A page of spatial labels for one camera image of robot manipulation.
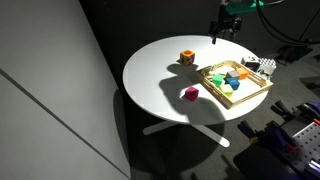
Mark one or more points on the black clamp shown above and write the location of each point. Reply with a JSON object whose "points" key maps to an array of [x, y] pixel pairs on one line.
{"points": [[249, 129], [281, 108]]}

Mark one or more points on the light green cube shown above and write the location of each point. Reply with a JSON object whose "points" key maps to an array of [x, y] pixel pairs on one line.
{"points": [[227, 90]]}

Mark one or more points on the white table base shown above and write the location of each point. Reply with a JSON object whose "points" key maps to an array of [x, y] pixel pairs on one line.
{"points": [[210, 133]]}

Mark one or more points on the black block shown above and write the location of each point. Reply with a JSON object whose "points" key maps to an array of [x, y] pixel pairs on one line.
{"points": [[252, 65]]}

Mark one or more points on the white card black drawing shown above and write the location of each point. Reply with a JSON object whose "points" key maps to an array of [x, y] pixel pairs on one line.
{"points": [[250, 59]]}

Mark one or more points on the grey block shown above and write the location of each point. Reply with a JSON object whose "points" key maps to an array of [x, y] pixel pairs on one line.
{"points": [[232, 74]]}

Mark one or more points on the black white patterned cube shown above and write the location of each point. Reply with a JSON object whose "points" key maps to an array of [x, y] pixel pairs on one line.
{"points": [[267, 65]]}

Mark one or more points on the blue cube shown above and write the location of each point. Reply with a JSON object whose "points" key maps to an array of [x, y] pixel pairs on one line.
{"points": [[233, 83]]}

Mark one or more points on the black bag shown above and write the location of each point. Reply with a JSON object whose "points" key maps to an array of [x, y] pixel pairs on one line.
{"points": [[293, 51]]}

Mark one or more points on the perforated metal board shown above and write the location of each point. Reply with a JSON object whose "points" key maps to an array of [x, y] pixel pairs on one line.
{"points": [[308, 138]]}

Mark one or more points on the purple clamp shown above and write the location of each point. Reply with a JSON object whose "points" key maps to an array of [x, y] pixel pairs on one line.
{"points": [[278, 135], [311, 110]]}

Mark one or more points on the orange cube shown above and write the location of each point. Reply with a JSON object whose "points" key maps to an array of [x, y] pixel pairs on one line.
{"points": [[242, 73]]}

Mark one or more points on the wooden tray box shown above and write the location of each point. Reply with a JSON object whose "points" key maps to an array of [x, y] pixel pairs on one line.
{"points": [[248, 91]]}

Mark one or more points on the magenta cube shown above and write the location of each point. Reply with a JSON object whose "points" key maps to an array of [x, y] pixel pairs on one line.
{"points": [[191, 93]]}

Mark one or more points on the orange block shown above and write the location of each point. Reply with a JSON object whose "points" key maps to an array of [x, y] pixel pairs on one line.
{"points": [[187, 57]]}

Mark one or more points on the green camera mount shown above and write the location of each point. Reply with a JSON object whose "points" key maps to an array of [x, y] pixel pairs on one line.
{"points": [[245, 6]]}

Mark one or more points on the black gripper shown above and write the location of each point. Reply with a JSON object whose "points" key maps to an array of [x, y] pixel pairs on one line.
{"points": [[225, 23]]}

